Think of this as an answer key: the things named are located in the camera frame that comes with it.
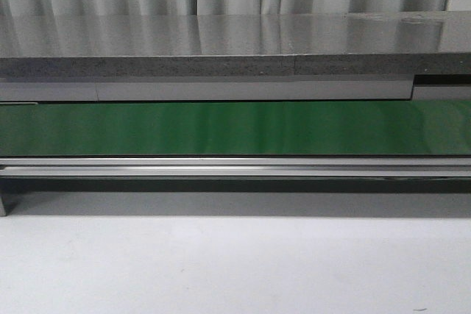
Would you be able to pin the green conveyor belt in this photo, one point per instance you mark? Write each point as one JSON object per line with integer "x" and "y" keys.
{"x": 237, "y": 128}

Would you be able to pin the grey stone slab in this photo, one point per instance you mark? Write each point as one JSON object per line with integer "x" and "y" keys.
{"x": 235, "y": 45}

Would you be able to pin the grey conveyor support leg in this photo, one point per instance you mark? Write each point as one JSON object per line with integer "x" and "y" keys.
{"x": 8, "y": 202}

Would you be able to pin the aluminium conveyor front rail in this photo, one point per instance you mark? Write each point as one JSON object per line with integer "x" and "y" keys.
{"x": 218, "y": 167}

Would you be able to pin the grey rear guide rail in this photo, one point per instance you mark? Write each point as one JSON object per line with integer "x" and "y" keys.
{"x": 236, "y": 88}

